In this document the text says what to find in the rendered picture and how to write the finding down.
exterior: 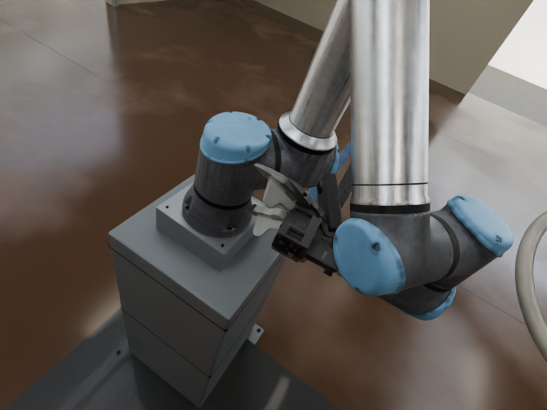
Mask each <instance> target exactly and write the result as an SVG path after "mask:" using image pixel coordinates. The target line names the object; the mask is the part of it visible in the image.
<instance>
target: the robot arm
mask: <svg viewBox="0 0 547 410"><path fill-rule="evenodd" d="M429 22H430V0H336V1H335V4H334V7H333V9H332V12H331V13H330V17H329V19H328V21H327V24H326V27H325V29H324V32H323V34H322V37H321V40H320V41H319V44H318V46H317V49H316V52H315V54H314V56H313V60H312V62H311V64H310V66H309V69H308V71H307V74H306V76H305V78H304V82H303V84H302V86H301V88H300V92H299V94H298V96H297V99H296V101H295V104H294V106H293V108H292V111H289V112H286V113H284V114H282V116H281V117H280V119H279V122H278V125H277V128H276V129H270V128H269V126H268V125H267V124H266V123H265V122H264V121H263V120H258V118H257V117H255V116H252V115H249V114H247V113H243V112H236V111H233V112H232V113H229V112H223V113H221V114H218V115H216V116H214V117H212V118H211V119H210V120H209V121H208V122H207V123H206V125H205V128H204V131H203V136H202V137H201V139H200V148H199V157H198V162H197V167H196V172H195V181H194V184H193V185H192V186H191V187H190V188H189V189H188V191H187V192H186V194H185V196H184V199H183V203H182V214H183V216H184V218H185V220H186V222H187V223H188V224H189V225H190V226H191V227H192V228H193V229H195V230H196V231H198V232H199V233H202V234H204V235H207V236H209V237H213V238H230V237H233V236H236V235H238V234H240V233H242V232H243V231H244V230H245V229H246V228H247V227H248V226H249V224H250V222H251V219H252V215H254V216H257V218H256V223H255V226H254V229H253V234H254V235H256V236H261V235H262V234H264V233H265V232H266V231H268V230H269V229H278V232H277V234H276V235H275V237H274V240H273V243H272V247H271V248H272V249H274V250H275V251H277V252H279V253H281V254H282V255H285V256H286V257H287V258H289V259H291V260H294V261H295V262H296V263H297V262H298V261H300V262H302V263H303V262H305V261H306V260H309V261H311V262H313V263H315V264H316V265H318V266H320V267H322V268H324V269H325V270H324V273H325V274H326V275H328V276H330V277H331V276H332V275H333V273H337V275H339V276H341V277H343V278H344V280H345V281H346V282H347V283H348V284H349V285H350V286H351V287H352V288H353V289H354V290H356V291H357V292H359V293H361V294H364V295H367V296H377V297H379V298H380V299H382V300H384V301H386V302H388V303H390V304H391V305H393V306H395V307H396V308H399V309H400V310H401V311H402V312H403V313H405V314H407V315H410V316H414V317H416V318H418V319H419V320H423V321H429V320H433V319H435V318H437V317H438V316H440V315H442V314H443V313H444V311H445V309H446V308H449V306H450V305H451V303H452V301H453V299H454V296H455V294H456V286H457V285H458V284H460V283H461V282H463V281H465V280H466V279H467V278H468V277H470V276H471V275H473V274H474V273H476V272H478V271H479V270H480V269H481V268H483V267H484V266H486V265H487V264H489V263H490V262H492V261H493V260H495V259H496V258H497V257H500V258H501V257H502V256H503V254H504V253H505V252H506V251H508V250H509V249H510V248H511V247H512V246H513V243H514V237H513V234H512V232H511V230H510V228H509V226H508V225H507V223H505V222H504V220H503V219H502V218H501V217H500V216H499V215H498V214H497V213H496V212H495V211H493V210H492V209H491V208H490V207H489V206H488V205H486V204H485V203H483V202H481V201H479V200H478V199H477V198H473V197H471V196H468V195H464V194H460V195H457V196H455V197H454V198H452V199H450V200H448V201H447V204H446V205H445V206H444V207H443V208H442V209H440V210H439V211H436V212H431V203H430V198H429V196H428V125H429ZM349 103H351V169H352V197H351V198H350V219H347V220H346V221H344V222H343V219H342V213H341V207H340V201H339V189H338V183H337V177H336V175H335V172H336V169H337V167H338V164H339V153H338V152H337V150H338V149H339V147H338V144H337V137H336V134H335V128H336V126H337V124H338V123H339V121H340V119H341V117H342V115H343V113H344V112H345V110H346V108H347V106H348V104H349ZM315 186H316V187H317V199H318V204H317V203H316V202H315V201H314V199H313V197H312V195H311V194H310V193H309V192H308V191H307V190H305V189H304V188H312V187H315ZM254 190H265V194H264V197H263V201H264V204H265V206H266V207H262V206H259V205H256V204H253V205H252V193H253V191H254ZM278 204H279V205H281V206H283V207H284V208H285V209H286V210H287V212H285V211H283V210H282V209H280V208H274V209H272V208H273V207H276V206H277V205H278ZM303 258H305V259H306V260H304V261H301V260H303Z"/></svg>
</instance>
